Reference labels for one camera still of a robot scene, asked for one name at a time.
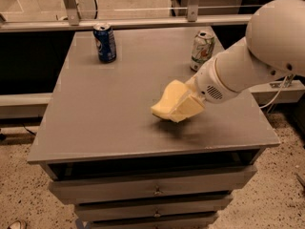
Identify top grey drawer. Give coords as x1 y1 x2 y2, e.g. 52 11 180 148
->
50 165 256 204

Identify metal railing frame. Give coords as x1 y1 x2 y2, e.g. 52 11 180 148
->
0 0 251 32

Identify blue Pepsi can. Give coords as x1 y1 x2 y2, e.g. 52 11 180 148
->
93 23 116 63

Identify grey drawer cabinet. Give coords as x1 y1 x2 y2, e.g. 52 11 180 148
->
27 26 281 229

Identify white cable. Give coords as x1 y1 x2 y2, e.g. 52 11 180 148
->
258 74 295 110

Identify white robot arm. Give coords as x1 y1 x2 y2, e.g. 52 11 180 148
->
169 0 305 122

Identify yellow sponge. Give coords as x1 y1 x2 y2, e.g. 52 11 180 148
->
151 80 189 122

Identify white green 7up can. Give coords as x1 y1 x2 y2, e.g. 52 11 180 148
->
191 30 215 72

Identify bottom grey drawer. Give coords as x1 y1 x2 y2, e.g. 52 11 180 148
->
91 213 218 229

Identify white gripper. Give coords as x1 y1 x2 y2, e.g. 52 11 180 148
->
169 57 238 123

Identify middle grey drawer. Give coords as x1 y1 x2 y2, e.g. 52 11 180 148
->
75 194 233 221

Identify grey drawer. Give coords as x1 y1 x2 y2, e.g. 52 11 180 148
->
75 194 233 221
91 213 218 229
50 165 256 204

